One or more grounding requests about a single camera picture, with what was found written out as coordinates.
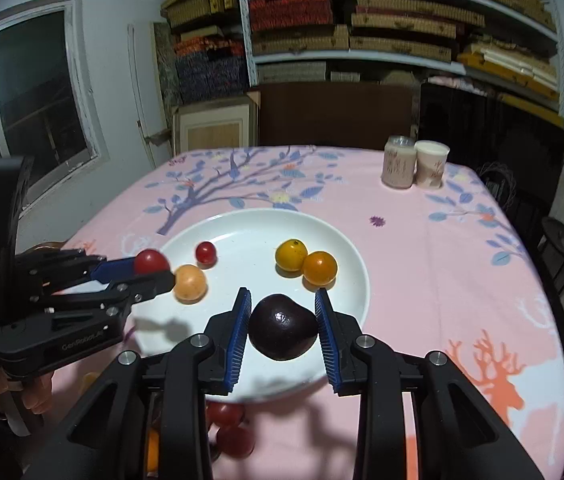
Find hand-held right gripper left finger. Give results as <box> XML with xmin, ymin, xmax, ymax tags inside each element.
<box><xmin>24</xmin><ymin>287</ymin><xmax>253</xmax><ymax>480</ymax></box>

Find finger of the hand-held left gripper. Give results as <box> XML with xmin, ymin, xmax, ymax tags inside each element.
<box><xmin>37</xmin><ymin>270</ymin><xmax>175</xmax><ymax>321</ymax></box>
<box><xmin>14</xmin><ymin>249</ymin><xmax>139</xmax><ymax>293</ymax></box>

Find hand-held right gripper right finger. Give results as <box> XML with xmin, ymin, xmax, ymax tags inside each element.
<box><xmin>314</xmin><ymin>287</ymin><xmax>555</xmax><ymax>480</ymax></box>

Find pale orange fruit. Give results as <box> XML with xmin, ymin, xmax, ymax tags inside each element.
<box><xmin>173</xmin><ymin>265</ymin><xmax>208</xmax><ymax>304</ymax></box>

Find smooth dark purple fruit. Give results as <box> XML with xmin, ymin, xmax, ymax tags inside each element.
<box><xmin>248</xmin><ymin>294</ymin><xmax>319</xmax><ymax>362</ymax></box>

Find small red cherry tomato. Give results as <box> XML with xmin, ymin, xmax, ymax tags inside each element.
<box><xmin>195</xmin><ymin>241</ymin><xmax>218</xmax><ymax>267</ymax></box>

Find small orange citrus fruit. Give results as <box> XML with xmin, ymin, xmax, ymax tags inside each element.
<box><xmin>302</xmin><ymin>251</ymin><xmax>338</xmax><ymax>286</ymax></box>

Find yellow citrus fruit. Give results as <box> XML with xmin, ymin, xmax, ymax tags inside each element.
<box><xmin>275</xmin><ymin>239</ymin><xmax>309</xmax><ymax>273</ymax></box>

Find white plate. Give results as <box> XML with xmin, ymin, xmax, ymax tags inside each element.
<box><xmin>129</xmin><ymin>208</ymin><xmax>370</xmax><ymax>403</ymax></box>

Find person's left hand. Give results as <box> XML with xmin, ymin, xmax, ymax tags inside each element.
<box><xmin>0</xmin><ymin>362</ymin><xmax>55</xmax><ymax>423</ymax></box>

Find pink printed tablecloth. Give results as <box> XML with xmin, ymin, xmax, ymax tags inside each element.
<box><xmin>27</xmin><ymin>145</ymin><xmax>564</xmax><ymax>480</ymax></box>

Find wood framed cardboard box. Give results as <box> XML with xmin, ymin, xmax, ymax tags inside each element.
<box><xmin>172</xmin><ymin>92</ymin><xmax>261</xmax><ymax>156</ymax></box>

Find white leaning strip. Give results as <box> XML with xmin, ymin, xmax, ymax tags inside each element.
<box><xmin>127</xmin><ymin>22</ymin><xmax>173</xmax><ymax>168</ymax></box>

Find pink drink can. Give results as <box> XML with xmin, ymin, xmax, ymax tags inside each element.
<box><xmin>381</xmin><ymin>135</ymin><xmax>418</xmax><ymax>190</ymax></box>

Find white framed window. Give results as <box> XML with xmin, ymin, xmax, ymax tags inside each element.
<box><xmin>0</xmin><ymin>0</ymin><xmax>108</xmax><ymax>206</ymax></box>

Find printed paper cup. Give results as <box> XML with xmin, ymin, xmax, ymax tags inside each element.
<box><xmin>414</xmin><ymin>140</ymin><xmax>450</xmax><ymax>189</ymax></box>

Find mottled grey board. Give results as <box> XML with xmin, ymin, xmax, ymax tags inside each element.
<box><xmin>151</xmin><ymin>21</ymin><xmax>183</xmax><ymax>111</ymax></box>

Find blue patterned box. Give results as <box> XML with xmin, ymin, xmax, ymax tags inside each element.
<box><xmin>174</xmin><ymin>55</ymin><xmax>250</xmax><ymax>106</ymax></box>

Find brown board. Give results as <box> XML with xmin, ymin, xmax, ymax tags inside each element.
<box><xmin>257</xmin><ymin>81</ymin><xmax>420</xmax><ymax>151</ymax></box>

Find orange patterned box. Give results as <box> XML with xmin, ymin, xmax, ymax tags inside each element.
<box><xmin>172</xmin><ymin>37</ymin><xmax>248</xmax><ymax>60</ymax></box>

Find dark chairs behind table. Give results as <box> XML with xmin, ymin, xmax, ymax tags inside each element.
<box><xmin>419</xmin><ymin>80</ymin><xmax>564</xmax><ymax>261</ymax></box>

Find white metal shelf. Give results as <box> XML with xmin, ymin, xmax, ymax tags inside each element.
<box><xmin>234</xmin><ymin>0</ymin><xmax>564</xmax><ymax>116</ymax></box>

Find pink cloth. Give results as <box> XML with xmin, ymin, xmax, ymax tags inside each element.
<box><xmin>424</xmin><ymin>74</ymin><xmax>503</xmax><ymax>92</ymax></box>

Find thick red patterned box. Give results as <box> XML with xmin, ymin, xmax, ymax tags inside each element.
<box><xmin>248</xmin><ymin>0</ymin><xmax>335</xmax><ymax>33</ymax></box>

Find stack of woven straw boxes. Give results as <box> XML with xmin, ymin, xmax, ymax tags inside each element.
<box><xmin>162</xmin><ymin>0</ymin><xmax>558</xmax><ymax>56</ymax></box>

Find stack of yellow flat boxes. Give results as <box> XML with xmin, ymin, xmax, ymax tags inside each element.
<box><xmin>457</xmin><ymin>42</ymin><xmax>560</xmax><ymax>98</ymax></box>

